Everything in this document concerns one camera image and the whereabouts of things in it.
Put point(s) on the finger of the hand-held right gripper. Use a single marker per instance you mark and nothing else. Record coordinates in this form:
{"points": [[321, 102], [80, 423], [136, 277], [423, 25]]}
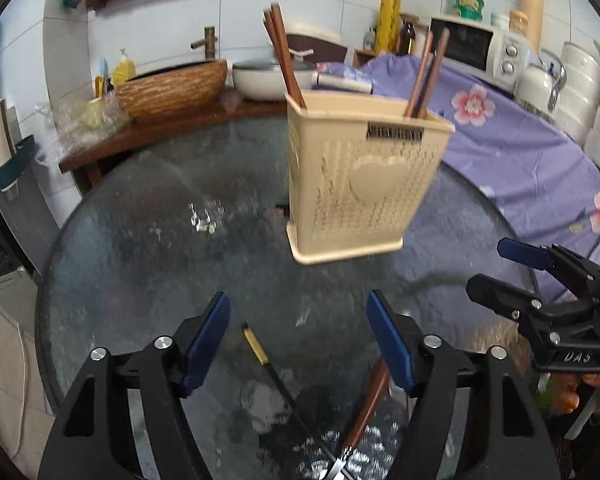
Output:
{"points": [[525, 254], [505, 297]]}

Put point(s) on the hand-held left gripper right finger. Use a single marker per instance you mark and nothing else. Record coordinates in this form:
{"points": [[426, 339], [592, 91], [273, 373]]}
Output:
{"points": [[390, 345]]}

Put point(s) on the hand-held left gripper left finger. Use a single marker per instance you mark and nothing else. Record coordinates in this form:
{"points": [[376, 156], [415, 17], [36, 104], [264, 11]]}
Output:
{"points": [[205, 345]]}

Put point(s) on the black chopstick with gold tip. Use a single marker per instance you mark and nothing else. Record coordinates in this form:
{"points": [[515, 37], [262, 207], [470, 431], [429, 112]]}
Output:
{"points": [[280, 385]]}

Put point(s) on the beige perforated utensil holder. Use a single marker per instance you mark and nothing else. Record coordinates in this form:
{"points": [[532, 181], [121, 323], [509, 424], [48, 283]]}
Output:
{"points": [[370, 195]]}

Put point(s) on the purple floral cloth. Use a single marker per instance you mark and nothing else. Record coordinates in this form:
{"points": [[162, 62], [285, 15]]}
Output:
{"points": [[505, 160]]}

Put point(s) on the stacks of white bowls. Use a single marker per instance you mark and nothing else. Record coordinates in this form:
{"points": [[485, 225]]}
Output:
{"points": [[590, 105]]}

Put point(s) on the white kettle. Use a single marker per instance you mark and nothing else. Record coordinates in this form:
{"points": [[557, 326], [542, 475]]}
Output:
{"points": [[535, 85]]}

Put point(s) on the grey water dispenser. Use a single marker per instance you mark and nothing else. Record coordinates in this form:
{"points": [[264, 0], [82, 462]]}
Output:
{"points": [[5, 300]]}

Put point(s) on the beige hanging cloth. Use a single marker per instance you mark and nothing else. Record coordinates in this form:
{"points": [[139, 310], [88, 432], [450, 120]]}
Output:
{"points": [[5, 400]]}

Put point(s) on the dark wooden washstand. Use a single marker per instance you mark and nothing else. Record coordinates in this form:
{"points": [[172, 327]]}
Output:
{"points": [[145, 132]]}

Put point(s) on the white microwave oven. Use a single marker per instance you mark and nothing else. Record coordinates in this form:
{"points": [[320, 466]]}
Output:
{"points": [[460, 42]]}

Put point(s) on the jar with beige lid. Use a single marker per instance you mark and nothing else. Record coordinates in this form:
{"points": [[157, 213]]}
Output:
{"points": [[518, 22]]}

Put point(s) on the small white jar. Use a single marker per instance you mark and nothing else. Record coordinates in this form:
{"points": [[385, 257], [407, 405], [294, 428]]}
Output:
{"points": [[500, 20]]}

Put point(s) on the brown glass bottle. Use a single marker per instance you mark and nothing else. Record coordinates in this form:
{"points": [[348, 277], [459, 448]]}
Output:
{"points": [[407, 40]]}

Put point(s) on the white printed roll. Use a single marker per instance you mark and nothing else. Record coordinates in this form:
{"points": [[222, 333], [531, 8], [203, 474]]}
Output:
{"points": [[342, 83]]}

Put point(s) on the green instant noodle cup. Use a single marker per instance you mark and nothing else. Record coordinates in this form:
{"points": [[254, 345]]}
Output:
{"points": [[468, 9]]}

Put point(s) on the tall beige cup stack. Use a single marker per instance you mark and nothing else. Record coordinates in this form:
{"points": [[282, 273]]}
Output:
{"points": [[531, 0]]}

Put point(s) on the small wooden box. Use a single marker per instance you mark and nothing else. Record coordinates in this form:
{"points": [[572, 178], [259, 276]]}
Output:
{"points": [[362, 57]]}

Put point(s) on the woven pattern wash basin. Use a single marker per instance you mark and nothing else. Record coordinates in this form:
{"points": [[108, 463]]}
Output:
{"points": [[175, 90]]}

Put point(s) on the clear plastic bags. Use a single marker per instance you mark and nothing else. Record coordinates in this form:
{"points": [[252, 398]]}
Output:
{"points": [[90, 115]]}

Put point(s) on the teal cup holder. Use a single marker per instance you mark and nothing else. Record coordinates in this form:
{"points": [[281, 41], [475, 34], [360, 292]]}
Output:
{"points": [[15, 165]]}

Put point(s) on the small clear bottle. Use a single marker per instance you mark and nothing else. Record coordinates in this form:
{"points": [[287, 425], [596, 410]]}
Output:
{"points": [[370, 39]]}

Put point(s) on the white pot with lid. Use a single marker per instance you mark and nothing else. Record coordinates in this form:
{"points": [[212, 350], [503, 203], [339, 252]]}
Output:
{"points": [[255, 82]]}

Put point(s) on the yellow wrapped roll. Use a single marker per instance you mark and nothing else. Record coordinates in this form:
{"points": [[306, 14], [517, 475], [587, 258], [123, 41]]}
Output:
{"points": [[388, 22]]}

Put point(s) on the yellow soap dispenser bottle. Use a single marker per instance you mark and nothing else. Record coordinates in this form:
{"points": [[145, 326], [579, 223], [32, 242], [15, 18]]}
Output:
{"points": [[125, 70]]}

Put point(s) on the brown and white rice cooker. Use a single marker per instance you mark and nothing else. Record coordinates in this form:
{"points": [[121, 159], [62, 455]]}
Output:
{"points": [[325, 47]]}

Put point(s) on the blue toothbrush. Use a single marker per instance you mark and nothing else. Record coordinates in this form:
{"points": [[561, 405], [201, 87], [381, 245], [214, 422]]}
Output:
{"points": [[103, 70]]}

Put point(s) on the bamboo style faucet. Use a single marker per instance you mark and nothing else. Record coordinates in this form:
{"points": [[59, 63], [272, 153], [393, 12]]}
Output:
{"points": [[209, 42]]}

